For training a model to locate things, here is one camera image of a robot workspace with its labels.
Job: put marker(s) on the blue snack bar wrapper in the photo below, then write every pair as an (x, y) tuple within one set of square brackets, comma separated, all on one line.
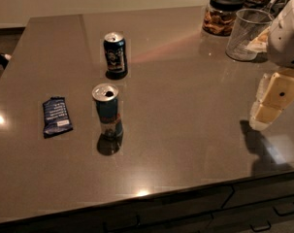
[(56, 117)]

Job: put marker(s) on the dark drawer cabinet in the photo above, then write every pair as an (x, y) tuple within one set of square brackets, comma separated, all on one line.
[(255, 205)]

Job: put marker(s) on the glass jar with black lid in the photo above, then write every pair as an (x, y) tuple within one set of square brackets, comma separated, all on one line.
[(220, 16)]

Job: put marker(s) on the Red Bull can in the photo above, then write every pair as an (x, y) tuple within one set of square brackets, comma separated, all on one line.
[(105, 96)]

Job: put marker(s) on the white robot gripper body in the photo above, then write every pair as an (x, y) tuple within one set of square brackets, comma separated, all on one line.
[(286, 41)]

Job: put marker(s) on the clear plastic cup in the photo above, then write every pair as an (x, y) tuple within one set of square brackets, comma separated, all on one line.
[(249, 23)]

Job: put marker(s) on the dark object at left edge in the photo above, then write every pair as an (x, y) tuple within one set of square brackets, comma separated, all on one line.
[(4, 59)]

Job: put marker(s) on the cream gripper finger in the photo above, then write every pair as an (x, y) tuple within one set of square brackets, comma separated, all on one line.
[(263, 87), (279, 96)]

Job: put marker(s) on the dark blue soda can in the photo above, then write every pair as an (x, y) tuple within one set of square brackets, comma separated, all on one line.
[(115, 53)]

